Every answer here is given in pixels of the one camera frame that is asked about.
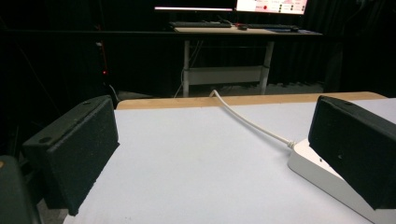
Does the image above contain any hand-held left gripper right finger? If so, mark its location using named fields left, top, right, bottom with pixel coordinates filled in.
left=307, top=95, right=396, bottom=211

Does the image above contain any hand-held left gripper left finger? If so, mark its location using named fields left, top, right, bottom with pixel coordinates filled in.
left=21, top=94, right=120, bottom=217

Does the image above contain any white power strip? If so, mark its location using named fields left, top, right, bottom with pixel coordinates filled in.
left=287, top=137, right=396, bottom=224

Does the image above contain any black keyboard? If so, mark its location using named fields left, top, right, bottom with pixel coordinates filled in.
left=168, top=20, right=233, bottom=30
left=246, top=23, right=295, bottom=32

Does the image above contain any white-legged wooden desk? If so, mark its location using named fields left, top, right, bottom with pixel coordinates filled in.
left=173, top=25, right=323, bottom=98

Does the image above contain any computer monitor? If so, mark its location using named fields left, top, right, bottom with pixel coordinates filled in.
left=154, top=0, right=235, bottom=13
left=234, top=0, right=309, bottom=16

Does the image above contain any white power cable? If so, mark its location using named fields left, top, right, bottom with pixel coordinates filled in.
left=208, top=89, right=297, bottom=149

